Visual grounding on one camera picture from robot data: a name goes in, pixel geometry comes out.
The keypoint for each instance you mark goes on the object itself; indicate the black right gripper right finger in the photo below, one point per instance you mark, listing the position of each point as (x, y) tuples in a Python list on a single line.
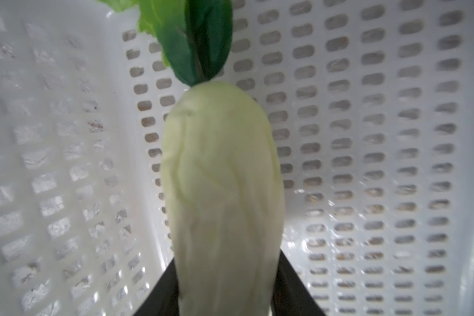
[(290, 296)]

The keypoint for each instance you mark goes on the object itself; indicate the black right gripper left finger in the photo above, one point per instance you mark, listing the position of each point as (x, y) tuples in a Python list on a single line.
[(163, 300)]

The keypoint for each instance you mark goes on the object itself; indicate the pale green toy cucumber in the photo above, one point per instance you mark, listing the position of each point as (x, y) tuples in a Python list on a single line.
[(220, 172)]

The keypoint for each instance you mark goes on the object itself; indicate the white plastic perforated basket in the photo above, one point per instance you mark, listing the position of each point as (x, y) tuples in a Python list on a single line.
[(371, 105)]

